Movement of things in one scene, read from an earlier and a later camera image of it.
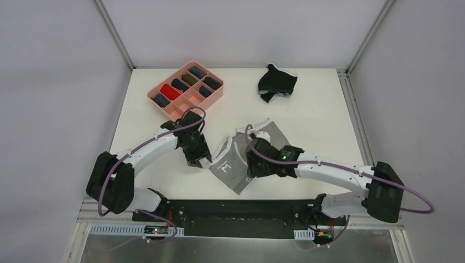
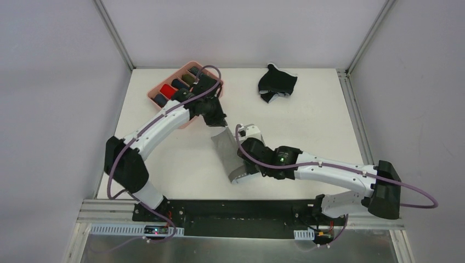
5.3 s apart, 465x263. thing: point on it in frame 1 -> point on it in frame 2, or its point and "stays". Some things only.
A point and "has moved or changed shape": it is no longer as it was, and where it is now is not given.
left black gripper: (197, 153) -> (214, 118)
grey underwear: (230, 163) has moved or changed shape
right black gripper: (254, 164) stays
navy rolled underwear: (175, 83) stays
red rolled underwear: (169, 92) stays
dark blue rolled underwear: (160, 100) stays
